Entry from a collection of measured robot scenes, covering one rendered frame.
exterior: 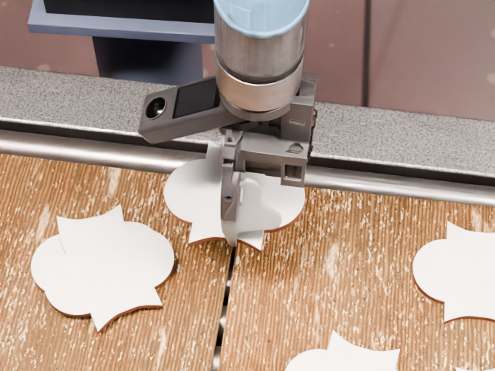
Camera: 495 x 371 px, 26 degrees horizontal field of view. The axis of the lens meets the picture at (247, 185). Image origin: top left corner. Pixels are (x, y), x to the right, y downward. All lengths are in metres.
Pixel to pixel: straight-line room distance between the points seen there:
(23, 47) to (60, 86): 1.25
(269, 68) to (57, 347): 0.45
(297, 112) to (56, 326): 0.40
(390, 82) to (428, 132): 1.20
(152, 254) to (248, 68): 0.38
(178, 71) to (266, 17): 0.86
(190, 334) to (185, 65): 0.61
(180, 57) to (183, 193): 0.56
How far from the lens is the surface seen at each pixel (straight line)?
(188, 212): 1.11
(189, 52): 1.67
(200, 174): 1.13
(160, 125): 1.00
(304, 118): 0.95
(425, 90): 2.54
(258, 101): 0.91
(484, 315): 1.20
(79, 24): 1.51
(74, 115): 1.36
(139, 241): 1.21
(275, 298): 1.19
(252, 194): 1.03
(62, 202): 1.27
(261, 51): 0.85
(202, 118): 0.97
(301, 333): 1.18
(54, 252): 1.23
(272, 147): 0.98
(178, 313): 1.19
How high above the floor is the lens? 2.01
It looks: 58 degrees down
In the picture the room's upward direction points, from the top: straight up
